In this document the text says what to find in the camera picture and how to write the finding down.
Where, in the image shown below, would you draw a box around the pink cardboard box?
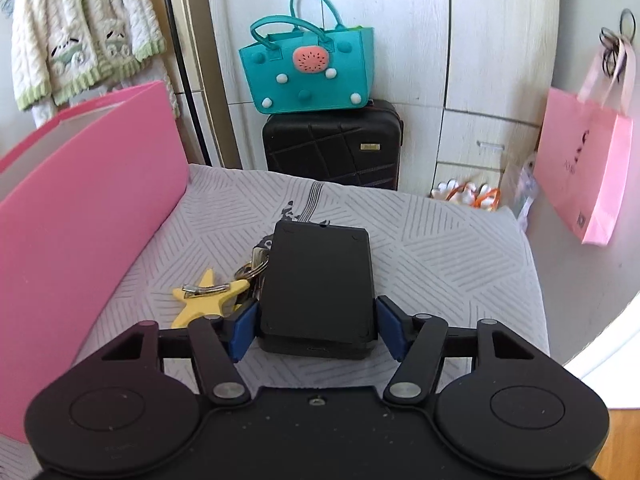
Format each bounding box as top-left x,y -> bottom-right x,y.
0,80 -> 190,444

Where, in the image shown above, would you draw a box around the black hair ties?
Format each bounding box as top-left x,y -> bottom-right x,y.
600,9 -> 636,81

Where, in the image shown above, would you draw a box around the clear plastic bag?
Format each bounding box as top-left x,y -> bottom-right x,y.
500,154 -> 539,233

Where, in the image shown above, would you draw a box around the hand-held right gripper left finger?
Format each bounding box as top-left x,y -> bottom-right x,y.
100,302 -> 261,406

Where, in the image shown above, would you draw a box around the black hard drive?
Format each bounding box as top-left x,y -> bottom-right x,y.
257,220 -> 379,361

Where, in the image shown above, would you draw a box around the pink paper bag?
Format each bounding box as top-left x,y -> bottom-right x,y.
532,50 -> 634,246

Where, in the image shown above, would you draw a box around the white wardrobe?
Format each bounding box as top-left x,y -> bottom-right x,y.
202,0 -> 561,196

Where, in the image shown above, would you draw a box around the yellow starfish keychain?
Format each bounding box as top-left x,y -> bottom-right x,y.
171,268 -> 250,329

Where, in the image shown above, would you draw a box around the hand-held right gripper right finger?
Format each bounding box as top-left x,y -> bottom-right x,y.
376,295 -> 536,403

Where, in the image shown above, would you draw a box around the white fluffy pajamas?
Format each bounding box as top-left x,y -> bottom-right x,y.
11,0 -> 179,128

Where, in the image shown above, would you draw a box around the bunch of keys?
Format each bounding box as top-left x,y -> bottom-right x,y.
234,245 -> 274,307

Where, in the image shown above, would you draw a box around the orange and white flower bag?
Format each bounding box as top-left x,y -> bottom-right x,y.
430,178 -> 502,212

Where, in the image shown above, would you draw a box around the teal felt handbag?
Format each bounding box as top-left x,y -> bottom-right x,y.
238,0 -> 376,115

